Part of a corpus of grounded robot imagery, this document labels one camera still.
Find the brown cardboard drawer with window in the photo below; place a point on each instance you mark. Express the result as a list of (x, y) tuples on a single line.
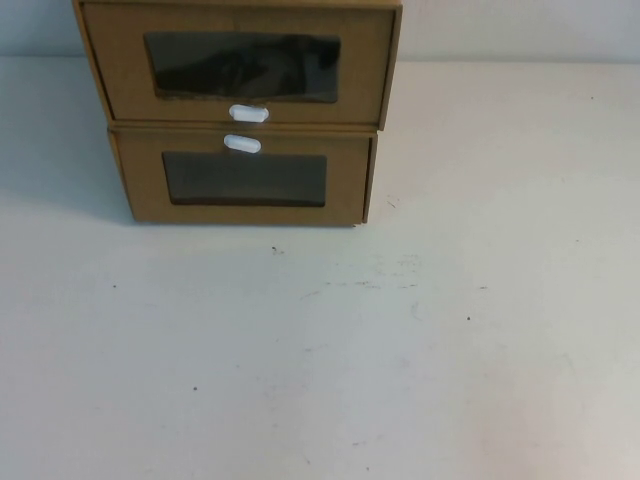
[(120, 60), (140, 180)]

